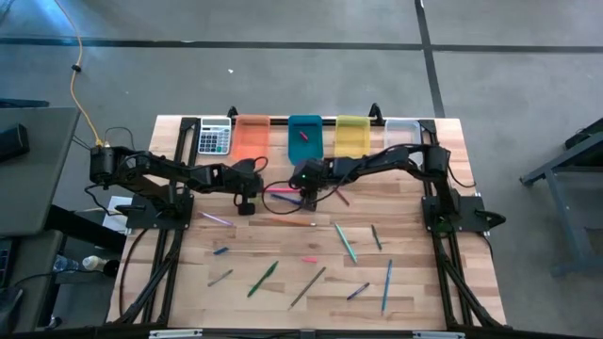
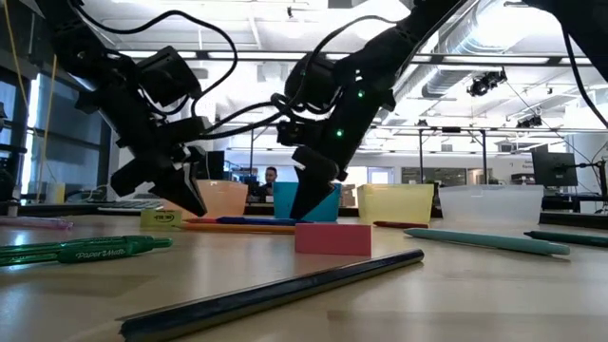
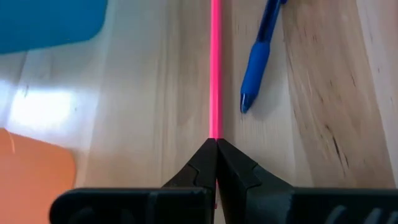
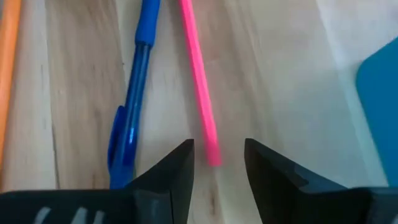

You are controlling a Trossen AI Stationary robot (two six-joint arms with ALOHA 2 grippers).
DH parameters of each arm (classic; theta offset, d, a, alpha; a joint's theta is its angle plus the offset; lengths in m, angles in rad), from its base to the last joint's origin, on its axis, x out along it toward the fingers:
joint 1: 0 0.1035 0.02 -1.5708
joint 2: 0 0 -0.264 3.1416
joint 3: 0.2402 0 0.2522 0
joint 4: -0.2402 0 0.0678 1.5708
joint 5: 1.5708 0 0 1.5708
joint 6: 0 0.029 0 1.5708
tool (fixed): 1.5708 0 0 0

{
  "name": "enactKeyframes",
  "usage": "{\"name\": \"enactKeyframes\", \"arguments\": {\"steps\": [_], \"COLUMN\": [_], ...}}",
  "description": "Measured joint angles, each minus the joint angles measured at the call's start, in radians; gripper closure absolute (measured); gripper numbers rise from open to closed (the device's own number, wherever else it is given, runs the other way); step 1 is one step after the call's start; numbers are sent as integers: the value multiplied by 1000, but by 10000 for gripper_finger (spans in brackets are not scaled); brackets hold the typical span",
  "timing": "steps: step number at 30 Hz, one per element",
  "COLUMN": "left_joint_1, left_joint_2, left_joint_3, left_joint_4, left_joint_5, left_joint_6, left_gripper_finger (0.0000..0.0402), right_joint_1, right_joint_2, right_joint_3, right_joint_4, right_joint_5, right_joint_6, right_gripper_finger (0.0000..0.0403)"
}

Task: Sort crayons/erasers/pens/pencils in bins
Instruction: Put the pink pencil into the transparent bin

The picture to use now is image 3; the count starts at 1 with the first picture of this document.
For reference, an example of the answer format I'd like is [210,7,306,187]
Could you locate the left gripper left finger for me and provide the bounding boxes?
[149,138,217,224]

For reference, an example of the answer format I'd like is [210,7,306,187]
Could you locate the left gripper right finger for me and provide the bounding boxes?
[217,138,295,224]

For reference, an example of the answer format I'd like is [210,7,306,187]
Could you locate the dark blue pen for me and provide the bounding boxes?
[239,0,289,114]

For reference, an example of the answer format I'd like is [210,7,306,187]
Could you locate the pink pencil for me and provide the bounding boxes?
[210,0,224,140]

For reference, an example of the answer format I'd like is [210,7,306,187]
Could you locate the orange plastic bin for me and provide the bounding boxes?
[0,128,77,224]

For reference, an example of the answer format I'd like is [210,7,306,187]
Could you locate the teal plastic bin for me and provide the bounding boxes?
[0,0,109,55]

